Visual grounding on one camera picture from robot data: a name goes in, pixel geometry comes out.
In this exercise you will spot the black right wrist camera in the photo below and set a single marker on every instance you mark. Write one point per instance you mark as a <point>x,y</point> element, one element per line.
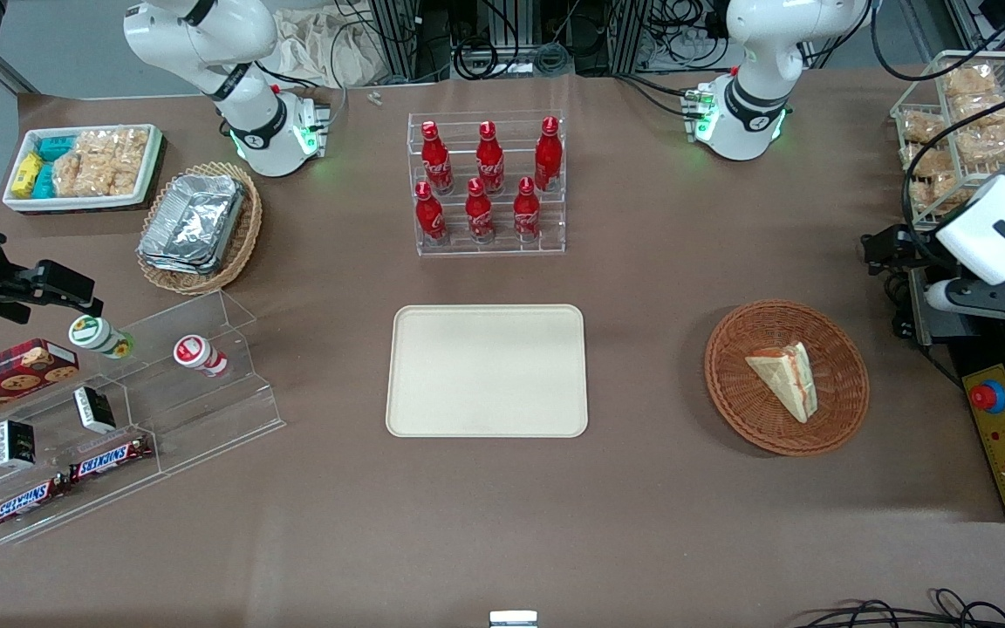
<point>64,281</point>

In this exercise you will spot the red plaid cookie box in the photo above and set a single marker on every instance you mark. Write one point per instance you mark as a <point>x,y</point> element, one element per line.
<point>5,377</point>

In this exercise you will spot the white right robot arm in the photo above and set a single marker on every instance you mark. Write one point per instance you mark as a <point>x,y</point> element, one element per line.
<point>232,52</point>

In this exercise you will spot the clear acrylic bottle rack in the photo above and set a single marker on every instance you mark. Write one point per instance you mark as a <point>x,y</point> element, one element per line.
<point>546,235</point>

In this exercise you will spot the red emergency stop button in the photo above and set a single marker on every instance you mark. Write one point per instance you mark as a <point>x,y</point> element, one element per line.
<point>987,397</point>

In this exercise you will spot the red cap yogurt bottle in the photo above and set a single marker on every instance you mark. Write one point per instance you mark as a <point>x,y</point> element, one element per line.
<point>199,355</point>

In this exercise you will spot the cream rectangular tray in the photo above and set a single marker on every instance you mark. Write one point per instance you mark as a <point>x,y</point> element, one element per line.
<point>487,371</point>

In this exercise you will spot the white rectangular snack bin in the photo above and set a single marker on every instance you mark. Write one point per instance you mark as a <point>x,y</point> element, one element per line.
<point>84,203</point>

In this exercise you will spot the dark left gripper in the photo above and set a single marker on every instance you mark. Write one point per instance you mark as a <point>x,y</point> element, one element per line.
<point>898,247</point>

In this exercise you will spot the clear bagged pastry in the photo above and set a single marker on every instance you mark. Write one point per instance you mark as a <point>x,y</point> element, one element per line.
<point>925,127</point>
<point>970,80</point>
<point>991,131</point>
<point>930,162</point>
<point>939,194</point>

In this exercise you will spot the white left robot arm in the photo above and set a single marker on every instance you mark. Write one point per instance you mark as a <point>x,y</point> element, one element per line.
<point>755,52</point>

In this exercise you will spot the brown snickers bar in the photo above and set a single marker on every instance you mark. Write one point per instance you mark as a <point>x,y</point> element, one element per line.
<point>110,459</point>
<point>27,503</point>

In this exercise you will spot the teal snack box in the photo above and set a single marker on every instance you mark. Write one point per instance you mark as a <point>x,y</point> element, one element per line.
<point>56,147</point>
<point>44,181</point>

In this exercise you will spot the aluminium foil tray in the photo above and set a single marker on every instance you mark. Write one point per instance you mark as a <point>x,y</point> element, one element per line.
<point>195,218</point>
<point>173,265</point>

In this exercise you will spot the red cola bottle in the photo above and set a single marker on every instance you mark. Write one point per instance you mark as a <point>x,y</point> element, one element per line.
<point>436,161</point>
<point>526,212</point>
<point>430,216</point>
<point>479,214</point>
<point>490,161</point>
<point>548,157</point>

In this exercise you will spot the brown table cover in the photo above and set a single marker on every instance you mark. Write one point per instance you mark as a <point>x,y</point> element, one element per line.
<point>642,523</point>

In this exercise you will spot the grey metal plate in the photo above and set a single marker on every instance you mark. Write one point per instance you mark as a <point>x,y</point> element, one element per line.
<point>919,318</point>

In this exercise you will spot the clear rice cracker bag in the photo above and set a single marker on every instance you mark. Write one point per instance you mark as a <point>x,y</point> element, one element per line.
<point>88,179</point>
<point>114,148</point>

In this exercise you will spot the small silver device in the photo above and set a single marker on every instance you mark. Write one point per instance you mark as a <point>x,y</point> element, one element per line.
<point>513,619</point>

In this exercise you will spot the triangular sandwich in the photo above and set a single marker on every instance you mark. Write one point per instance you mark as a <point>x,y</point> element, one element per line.
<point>789,375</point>

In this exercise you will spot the light oval wicker basket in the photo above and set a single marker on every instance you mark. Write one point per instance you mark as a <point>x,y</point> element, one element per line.
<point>245,235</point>

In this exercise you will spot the yellow snack box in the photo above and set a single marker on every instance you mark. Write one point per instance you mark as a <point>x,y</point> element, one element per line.
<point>27,174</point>

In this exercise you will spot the clear acrylic stepped stand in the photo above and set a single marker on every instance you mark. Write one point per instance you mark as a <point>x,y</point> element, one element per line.
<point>206,419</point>

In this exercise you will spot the small black white carton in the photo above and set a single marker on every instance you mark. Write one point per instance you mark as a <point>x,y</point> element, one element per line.
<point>15,444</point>
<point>94,410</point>

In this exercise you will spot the green cap yogurt bottle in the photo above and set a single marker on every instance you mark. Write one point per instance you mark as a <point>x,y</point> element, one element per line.
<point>99,337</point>

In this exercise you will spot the brown round wicker basket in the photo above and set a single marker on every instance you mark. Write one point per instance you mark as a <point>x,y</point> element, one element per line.
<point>747,410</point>

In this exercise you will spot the beige crumpled cloth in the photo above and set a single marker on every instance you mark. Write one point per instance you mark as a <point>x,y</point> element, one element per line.
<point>319,48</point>

